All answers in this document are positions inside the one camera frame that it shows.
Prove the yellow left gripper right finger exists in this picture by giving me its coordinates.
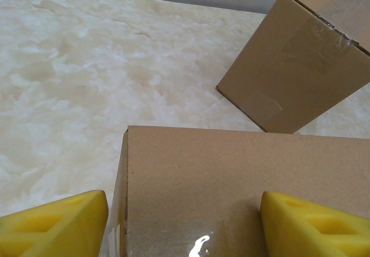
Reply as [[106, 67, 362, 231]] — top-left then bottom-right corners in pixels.
[[260, 190, 370, 257]]

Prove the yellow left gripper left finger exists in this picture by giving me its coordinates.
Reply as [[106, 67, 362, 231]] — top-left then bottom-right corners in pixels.
[[0, 189, 109, 257]]

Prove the long cardboard box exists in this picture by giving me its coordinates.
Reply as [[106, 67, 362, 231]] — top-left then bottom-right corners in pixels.
[[111, 125, 370, 257]]

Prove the tall cardboard box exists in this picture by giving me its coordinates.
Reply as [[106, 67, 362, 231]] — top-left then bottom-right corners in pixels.
[[215, 0, 370, 135]]

